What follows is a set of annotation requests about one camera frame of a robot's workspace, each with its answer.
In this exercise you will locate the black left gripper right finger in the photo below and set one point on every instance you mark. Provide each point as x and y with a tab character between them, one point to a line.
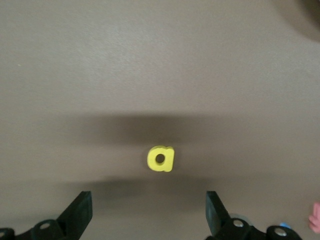
217	220

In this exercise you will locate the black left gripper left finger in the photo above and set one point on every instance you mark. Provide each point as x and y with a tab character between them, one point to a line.
72	220

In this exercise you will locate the yellow foam letter a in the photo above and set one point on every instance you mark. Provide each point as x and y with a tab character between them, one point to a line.
167	162

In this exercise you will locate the blue foam letter x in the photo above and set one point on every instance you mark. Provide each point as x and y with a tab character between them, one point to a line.
285	225

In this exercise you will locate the salmon foam letter f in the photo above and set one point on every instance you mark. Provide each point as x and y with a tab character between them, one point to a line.
315	220

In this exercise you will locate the brown table cover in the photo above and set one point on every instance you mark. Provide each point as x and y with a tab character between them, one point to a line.
75	75

